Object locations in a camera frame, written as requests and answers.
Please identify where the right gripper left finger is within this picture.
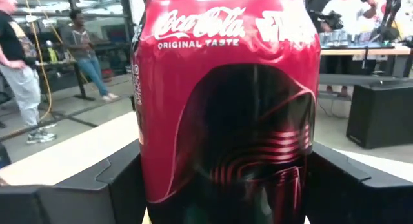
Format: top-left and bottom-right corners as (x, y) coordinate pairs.
(0, 139), (148, 224)

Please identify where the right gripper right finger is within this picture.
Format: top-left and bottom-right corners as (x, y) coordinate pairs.
(305, 141), (413, 224)

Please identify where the red Coca-Cola can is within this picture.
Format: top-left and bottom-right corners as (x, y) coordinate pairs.
(130, 0), (322, 224)

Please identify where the wooden shelf platform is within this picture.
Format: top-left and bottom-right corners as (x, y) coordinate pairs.
(0, 110), (413, 224)

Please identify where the black cabinet box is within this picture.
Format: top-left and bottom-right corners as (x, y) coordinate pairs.
(345, 83), (413, 150)

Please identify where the black workbench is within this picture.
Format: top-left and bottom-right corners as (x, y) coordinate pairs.
(37, 43), (96, 102)

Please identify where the grey bench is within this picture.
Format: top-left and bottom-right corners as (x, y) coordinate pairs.
(317, 74), (413, 87)

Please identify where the person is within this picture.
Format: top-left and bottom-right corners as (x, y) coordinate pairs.
(61, 9), (119, 102)
(319, 0), (367, 98)
(0, 0), (58, 145)
(358, 0), (393, 21)

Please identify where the wooden workbench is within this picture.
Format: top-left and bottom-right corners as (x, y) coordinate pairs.
(319, 45), (413, 78)

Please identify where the yellow hanging cable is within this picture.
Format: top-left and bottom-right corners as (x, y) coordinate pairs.
(21, 0), (54, 123)

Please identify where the black camera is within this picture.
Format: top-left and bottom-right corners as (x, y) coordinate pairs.
(309, 10), (345, 31)

